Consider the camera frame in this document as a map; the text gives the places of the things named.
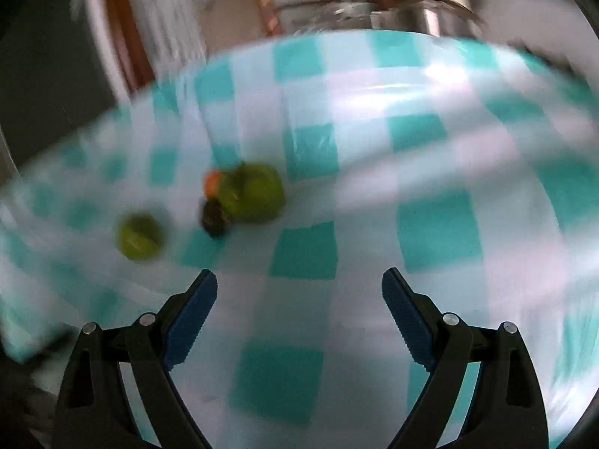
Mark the dark mangosteen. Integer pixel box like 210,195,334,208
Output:
199,198,233,239

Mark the teal white checked tablecloth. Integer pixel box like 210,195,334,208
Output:
0,30,599,449

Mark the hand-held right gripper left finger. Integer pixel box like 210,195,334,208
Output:
51,269,218,449

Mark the small orange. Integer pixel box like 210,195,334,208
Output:
203,171,224,197

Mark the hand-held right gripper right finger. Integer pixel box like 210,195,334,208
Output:
381,268,550,449

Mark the wooden frame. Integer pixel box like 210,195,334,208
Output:
100,0,157,97

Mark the green tomato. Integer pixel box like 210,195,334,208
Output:
220,161,287,225
116,213,168,263

